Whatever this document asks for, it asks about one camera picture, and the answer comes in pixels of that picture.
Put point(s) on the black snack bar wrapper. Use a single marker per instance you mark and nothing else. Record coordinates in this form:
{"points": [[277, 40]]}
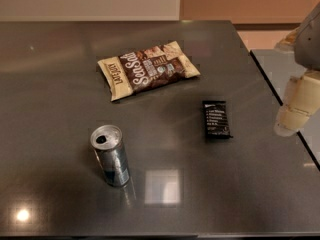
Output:
{"points": [[216, 119]]}

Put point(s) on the silver blue redbull can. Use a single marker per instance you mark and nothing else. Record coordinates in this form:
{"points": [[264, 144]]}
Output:
{"points": [[107, 143]]}

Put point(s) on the grey side table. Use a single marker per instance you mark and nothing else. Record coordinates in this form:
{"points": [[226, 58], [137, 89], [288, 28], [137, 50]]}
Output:
{"points": [[282, 73]]}

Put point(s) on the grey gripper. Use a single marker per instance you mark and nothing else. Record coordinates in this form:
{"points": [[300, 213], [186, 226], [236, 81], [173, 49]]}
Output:
{"points": [[309, 44]]}

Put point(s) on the brown cream snack bag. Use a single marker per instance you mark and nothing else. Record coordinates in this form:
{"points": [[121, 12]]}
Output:
{"points": [[147, 69]]}

